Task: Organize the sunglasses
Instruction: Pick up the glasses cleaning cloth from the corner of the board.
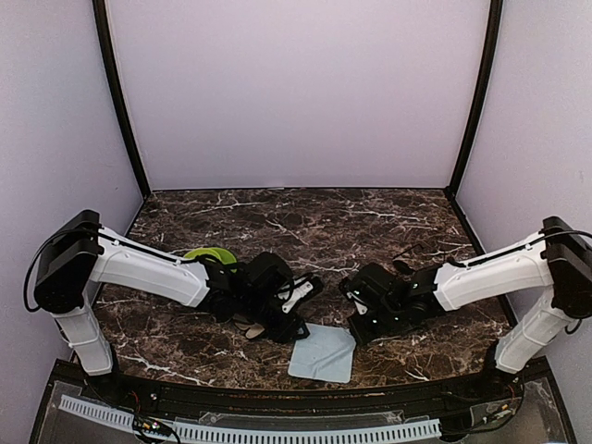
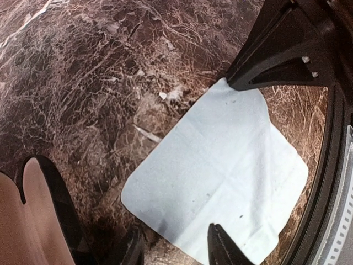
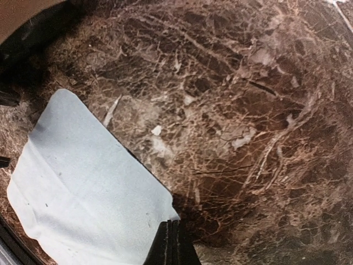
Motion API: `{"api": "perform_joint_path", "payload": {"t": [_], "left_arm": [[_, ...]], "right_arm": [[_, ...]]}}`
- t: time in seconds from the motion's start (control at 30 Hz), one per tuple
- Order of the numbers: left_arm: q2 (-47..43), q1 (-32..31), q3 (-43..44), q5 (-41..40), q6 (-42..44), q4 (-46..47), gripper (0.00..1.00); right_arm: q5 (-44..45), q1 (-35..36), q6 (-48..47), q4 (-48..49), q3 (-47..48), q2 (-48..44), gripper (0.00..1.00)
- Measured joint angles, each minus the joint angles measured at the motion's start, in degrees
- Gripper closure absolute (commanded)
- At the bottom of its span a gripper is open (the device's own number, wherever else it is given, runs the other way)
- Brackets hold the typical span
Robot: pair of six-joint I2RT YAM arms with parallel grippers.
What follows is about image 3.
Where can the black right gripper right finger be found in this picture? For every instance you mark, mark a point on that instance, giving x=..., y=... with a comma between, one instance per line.
x=184, y=251

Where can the black quilted glasses case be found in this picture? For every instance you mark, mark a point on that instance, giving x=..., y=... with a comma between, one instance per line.
x=28, y=24

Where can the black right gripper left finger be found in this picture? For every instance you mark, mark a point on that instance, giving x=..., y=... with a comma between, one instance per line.
x=160, y=252

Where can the blue cleaning cloth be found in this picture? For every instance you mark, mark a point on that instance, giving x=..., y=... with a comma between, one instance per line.
x=81, y=194

